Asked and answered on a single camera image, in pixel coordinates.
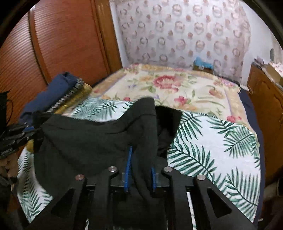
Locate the black garment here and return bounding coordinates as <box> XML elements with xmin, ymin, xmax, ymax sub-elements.
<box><xmin>34</xmin><ymin>98</ymin><xmax>182</xmax><ymax>209</ymax></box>

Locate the navy folded garment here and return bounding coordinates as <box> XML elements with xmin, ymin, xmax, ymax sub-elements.
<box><xmin>19</xmin><ymin>72</ymin><xmax>79</xmax><ymax>125</ymax></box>

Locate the palm leaf print blanket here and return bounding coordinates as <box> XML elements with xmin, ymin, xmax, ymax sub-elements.
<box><xmin>16</xmin><ymin>98</ymin><xmax>264</xmax><ymax>223</ymax></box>

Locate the gold folded garment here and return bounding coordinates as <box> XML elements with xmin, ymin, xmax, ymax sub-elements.
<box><xmin>54</xmin><ymin>84</ymin><xmax>92</xmax><ymax>114</ymax></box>

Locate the grey patterned folded garment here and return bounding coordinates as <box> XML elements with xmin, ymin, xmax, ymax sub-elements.
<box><xmin>47</xmin><ymin>78</ymin><xmax>84</xmax><ymax>113</ymax></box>

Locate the floral bedspread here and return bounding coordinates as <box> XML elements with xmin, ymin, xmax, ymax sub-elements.
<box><xmin>92</xmin><ymin>64</ymin><xmax>251</xmax><ymax>128</ymax></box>

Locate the brown louvered wardrobe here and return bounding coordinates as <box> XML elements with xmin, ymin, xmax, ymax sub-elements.
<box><xmin>1</xmin><ymin>1</ymin><xmax>122</xmax><ymax>123</ymax></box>

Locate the blue cloth in box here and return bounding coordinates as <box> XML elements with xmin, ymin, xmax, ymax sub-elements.
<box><xmin>193</xmin><ymin>57</ymin><xmax>213</xmax><ymax>74</ymax></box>

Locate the navy bed sheet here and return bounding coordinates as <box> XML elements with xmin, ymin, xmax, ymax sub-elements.
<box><xmin>239</xmin><ymin>89</ymin><xmax>266</xmax><ymax>229</ymax></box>

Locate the pink patterned curtain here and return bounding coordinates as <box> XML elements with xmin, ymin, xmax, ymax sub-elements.
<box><xmin>112</xmin><ymin>1</ymin><xmax>251</xmax><ymax>81</ymax></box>

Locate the wooden sideboard cabinet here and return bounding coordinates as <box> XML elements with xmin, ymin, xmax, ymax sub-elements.
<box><xmin>247</xmin><ymin>63</ymin><xmax>282</xmax><ymax>184</ymax></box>

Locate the cardboard box with floral cloth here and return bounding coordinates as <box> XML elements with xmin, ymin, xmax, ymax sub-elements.
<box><xmin>254</xmin><ymin>58</ymin><xmax>282</xmax><ymax>89</ymax></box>

